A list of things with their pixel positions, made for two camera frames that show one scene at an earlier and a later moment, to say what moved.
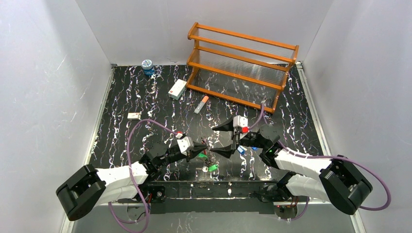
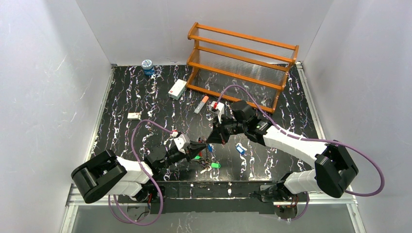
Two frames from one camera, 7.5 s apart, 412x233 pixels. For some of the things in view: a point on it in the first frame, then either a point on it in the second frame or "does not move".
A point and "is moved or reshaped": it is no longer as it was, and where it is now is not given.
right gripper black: [233, 138] to [219, 132]
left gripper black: [193, 150] does not move
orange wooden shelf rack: [251, 72] does not move
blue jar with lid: [147, 66] does not move
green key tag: [213, 167] is moved or reshaped
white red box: [178, 89] does not move
